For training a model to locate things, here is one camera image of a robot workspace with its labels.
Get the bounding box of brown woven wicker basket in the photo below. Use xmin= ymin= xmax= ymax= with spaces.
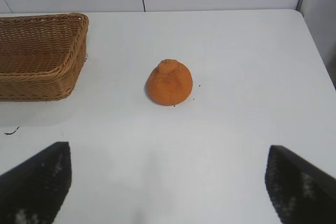
xmin=0 ymin=13 xmax=90 ymax=102

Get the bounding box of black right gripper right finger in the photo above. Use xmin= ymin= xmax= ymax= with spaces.
xmin=264 ymin=144 xmax=336 ymax=224

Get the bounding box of knobbly orange fruit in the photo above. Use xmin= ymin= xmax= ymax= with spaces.
xmin=146 ymin=59 xmax=193 ymax=106

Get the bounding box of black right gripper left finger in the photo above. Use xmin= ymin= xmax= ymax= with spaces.
xmin=0 ymin=141 xmax=72 ymax=224

